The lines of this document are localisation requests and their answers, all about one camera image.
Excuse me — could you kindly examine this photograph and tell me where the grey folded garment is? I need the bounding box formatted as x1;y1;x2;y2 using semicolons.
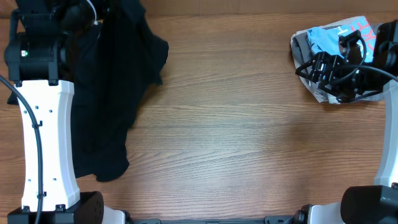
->
291;32;313;65

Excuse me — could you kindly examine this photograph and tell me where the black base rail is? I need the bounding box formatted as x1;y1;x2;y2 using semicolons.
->
127;215;294;224

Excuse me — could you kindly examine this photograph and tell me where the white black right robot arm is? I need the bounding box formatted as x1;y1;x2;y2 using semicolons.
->
288;16;397;223

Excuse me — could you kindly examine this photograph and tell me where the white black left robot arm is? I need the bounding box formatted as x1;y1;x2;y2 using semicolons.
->
1;1;129;224

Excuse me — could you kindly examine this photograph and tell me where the light blue printed t-shirt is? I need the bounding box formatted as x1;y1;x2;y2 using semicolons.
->
307;16;376;63

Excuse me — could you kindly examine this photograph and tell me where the black polo shirt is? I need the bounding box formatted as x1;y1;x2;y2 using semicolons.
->
5;1;169;182

